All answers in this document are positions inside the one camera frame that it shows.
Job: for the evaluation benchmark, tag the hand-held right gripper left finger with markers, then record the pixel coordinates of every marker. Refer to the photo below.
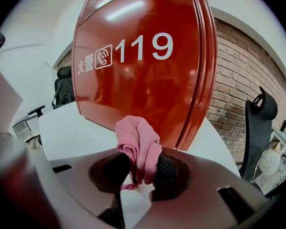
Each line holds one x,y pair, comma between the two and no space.
85,182

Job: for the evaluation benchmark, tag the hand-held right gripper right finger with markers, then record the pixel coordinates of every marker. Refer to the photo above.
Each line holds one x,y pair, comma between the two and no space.
205,199

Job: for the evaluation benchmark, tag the pink cloth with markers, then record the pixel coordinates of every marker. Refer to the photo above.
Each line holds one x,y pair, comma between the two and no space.
138,139

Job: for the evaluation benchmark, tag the red fire extinguisher box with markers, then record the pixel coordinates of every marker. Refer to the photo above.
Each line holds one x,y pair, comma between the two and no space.
145,80

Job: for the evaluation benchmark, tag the white square platform board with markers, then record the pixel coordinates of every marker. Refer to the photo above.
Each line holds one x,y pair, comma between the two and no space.
74,132

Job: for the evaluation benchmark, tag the white plush ball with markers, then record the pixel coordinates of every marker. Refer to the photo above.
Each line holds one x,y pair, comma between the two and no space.
270,162

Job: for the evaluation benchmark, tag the black office chair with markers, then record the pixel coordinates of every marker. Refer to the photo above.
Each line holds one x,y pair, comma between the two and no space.
63,89
257,128

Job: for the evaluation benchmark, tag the grey desk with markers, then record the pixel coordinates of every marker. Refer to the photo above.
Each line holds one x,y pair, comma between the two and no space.
284,137

